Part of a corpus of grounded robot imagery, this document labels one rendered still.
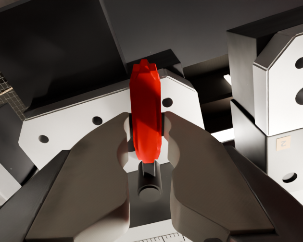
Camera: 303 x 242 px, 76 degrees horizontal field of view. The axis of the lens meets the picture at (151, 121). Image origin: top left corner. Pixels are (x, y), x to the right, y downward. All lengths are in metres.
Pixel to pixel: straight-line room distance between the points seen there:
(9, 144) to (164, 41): 0.54
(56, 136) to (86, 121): 0.03
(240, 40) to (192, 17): 0.50
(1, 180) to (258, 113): 0.25
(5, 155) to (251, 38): 0.26
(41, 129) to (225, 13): 0.64
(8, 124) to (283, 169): 0.30
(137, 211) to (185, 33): 0.58
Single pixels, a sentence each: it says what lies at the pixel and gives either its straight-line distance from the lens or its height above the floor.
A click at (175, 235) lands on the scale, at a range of 0.28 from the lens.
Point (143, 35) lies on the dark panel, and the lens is 0.68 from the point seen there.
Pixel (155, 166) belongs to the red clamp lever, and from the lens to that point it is 0.16.
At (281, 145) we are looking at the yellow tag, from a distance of 0.21.
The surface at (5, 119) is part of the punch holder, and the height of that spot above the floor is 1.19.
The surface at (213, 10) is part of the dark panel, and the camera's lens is 0.71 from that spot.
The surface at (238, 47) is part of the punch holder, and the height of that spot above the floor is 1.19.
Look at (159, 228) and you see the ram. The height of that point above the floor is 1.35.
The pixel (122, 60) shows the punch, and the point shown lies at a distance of 0.18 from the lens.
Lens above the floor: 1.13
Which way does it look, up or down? 29 degrees up
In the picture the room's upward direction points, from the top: 160 degrees clockwise
